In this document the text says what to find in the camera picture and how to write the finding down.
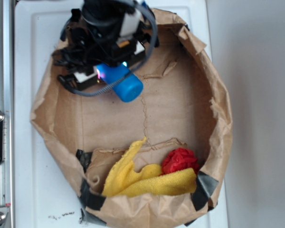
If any white plastic lid tray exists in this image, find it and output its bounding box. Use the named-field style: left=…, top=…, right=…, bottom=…
left=14, top=0, right=228, bottom=228

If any yellow cloth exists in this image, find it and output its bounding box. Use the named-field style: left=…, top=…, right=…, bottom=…
left=102, top=137, right=197, bottom=197

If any red crumpled cloth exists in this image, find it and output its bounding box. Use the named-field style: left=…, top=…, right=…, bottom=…
left=161, top=148, right=200, bottom=175

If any aluminium extrusion rail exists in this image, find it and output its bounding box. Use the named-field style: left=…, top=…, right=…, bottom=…
left=0, top=0, right=15, bottom=228

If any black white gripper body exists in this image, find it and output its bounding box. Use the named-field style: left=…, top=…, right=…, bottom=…
left=52, top=0, right=159, bottom=90

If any brown paper bag tray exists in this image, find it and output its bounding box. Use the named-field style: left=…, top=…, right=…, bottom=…
left=30, top=9, right=233, bottom=228

